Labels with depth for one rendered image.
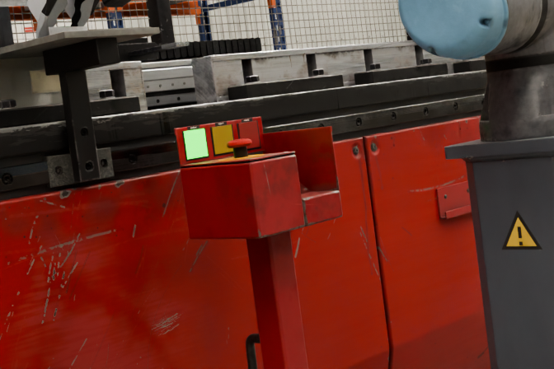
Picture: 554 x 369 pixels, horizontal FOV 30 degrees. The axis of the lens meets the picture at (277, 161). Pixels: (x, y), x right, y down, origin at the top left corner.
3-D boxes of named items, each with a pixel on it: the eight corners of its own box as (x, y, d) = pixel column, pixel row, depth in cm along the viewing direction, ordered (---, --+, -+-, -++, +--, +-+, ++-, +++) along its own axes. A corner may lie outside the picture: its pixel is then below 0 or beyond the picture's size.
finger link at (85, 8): (64, 21, 173) (72, -26, 168) (86, 40, 171) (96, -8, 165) (49, 25, 171) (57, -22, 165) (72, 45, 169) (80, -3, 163)
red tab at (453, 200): (447, 219, 234) (443, 189, 233) (439, 219, 235) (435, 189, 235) (482, 208, 244) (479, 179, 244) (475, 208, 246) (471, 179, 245)
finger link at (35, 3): (21, 26, 166) (50, -22, 164) (44, 46, 164) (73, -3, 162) (7, 22, 163) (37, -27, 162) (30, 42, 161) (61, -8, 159)
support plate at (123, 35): (64, 38, 149) (63, 31, 149) (-29, 61, 167) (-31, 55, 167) (160, 33, 162) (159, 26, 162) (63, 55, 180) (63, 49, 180)
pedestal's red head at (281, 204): (260, 239, 154) (244, 119, 153) (188, 240, 165) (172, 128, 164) (344, 217, 169) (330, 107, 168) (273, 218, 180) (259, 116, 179)
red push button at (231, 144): (241, 162, 159) (238, 139, 159) (223, 164, 162) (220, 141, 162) (260, 159, 162) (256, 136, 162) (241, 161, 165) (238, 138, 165)
